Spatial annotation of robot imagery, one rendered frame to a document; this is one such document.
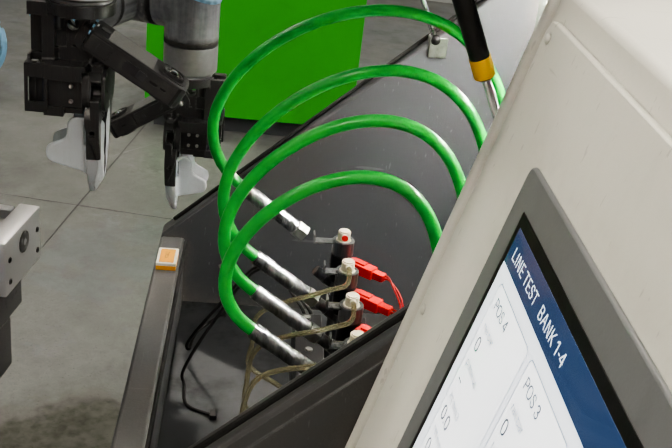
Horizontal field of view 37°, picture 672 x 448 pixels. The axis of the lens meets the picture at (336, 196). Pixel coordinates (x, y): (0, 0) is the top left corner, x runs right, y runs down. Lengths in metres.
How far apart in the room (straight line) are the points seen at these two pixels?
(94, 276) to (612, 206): 2.91
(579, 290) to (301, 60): 3.95
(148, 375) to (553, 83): 0.73
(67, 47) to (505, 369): 0.60
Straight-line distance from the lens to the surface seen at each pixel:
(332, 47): 4.49
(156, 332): 1.39
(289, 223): 1.26
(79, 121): 1.08
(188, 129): 1.42
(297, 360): 1.07
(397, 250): 1.65
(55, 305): 3.27
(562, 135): 0.70
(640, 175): 0.58
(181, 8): 1.37
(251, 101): 4.57
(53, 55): 1.07
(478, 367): 0.71
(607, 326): 0.56
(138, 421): 1.23
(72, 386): 2.91
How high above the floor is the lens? 1.70
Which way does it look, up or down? 24 degrees down
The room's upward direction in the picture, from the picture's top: 7 degrees clockwise
